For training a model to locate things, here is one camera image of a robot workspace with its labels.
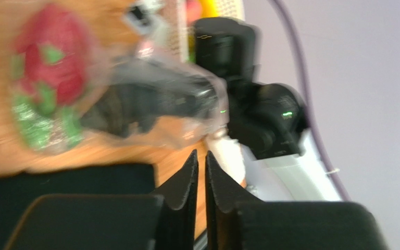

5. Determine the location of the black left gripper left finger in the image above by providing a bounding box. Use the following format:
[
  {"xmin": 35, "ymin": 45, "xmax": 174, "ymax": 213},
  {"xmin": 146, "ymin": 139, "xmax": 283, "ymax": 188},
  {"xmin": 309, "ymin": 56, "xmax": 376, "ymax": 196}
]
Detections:
[{"xmin": 5, "ymin": 151, "xmax": 199, "ymax": 249}]

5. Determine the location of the fake pink dragon fruit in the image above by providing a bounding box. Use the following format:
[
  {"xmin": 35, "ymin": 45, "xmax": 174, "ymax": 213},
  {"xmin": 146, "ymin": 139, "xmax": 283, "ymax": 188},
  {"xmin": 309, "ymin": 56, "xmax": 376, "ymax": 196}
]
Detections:
[{"xmin": 10, "ymin": 2, "xmax": 92, "ymax": 154}]

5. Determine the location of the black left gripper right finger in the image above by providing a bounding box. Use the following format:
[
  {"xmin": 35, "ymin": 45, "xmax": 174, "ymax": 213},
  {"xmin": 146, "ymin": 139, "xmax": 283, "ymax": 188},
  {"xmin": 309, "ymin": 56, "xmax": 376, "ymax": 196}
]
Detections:
[{"xmin": 205, "ymin": 152, "xmax": 388, "ymax": 250}]

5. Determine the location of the clear zip top bag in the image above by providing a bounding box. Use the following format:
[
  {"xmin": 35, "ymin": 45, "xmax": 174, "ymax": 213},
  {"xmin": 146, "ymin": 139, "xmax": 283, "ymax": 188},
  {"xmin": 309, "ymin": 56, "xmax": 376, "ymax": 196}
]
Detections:
[{"xmin": 10, "ymin": 1, "xmax": 229, "ymax": 154}]

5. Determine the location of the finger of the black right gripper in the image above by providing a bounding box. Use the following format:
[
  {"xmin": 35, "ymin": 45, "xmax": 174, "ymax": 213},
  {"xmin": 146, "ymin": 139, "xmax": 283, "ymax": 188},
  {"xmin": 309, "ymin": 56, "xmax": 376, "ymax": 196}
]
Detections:
[{"xmin": 80, "ymin": 59, "xmax": 219, "ymax": 138}]

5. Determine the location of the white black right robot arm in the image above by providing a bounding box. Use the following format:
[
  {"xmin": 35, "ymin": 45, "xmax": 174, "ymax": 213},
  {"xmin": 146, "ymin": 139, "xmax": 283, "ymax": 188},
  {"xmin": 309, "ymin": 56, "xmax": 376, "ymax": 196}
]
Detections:
[{"xmin": 81, "ymin": 17, "xmax": 342, "ymax": 201}]

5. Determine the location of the white perforated plastic basket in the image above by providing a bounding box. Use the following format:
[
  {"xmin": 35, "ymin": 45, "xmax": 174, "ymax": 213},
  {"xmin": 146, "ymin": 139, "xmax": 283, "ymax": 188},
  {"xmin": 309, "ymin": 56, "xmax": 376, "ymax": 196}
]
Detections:
[{"xmin": 161, "ymin": 1, "xmax": 245, "ymax": 62}]

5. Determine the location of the folded black cloth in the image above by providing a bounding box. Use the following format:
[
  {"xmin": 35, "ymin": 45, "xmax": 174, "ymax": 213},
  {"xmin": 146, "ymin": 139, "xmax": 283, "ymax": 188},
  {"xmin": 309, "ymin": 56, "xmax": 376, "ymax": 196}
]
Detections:
[{"xmin": 0, "ymin": 164, "xmax": 156, "ymax": 249}]

